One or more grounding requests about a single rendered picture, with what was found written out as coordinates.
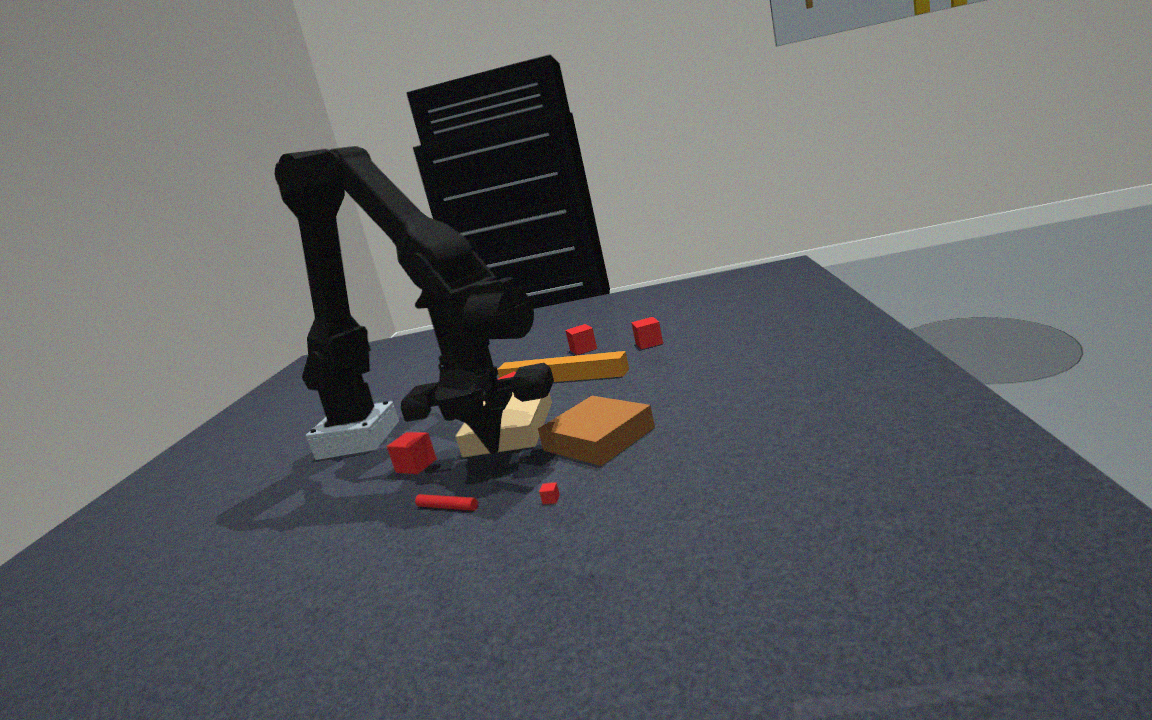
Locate orange long flat board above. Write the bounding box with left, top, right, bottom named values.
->
left=497, top=351, right=629, bottom=382

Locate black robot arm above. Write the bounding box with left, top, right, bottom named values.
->
left=275, top=146, right=535, bottom=427

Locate brown square block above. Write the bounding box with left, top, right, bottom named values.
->
left=538, top=396, right=655, bottom=467

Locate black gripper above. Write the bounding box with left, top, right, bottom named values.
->
left=401, top=338, right=554, bottom=454

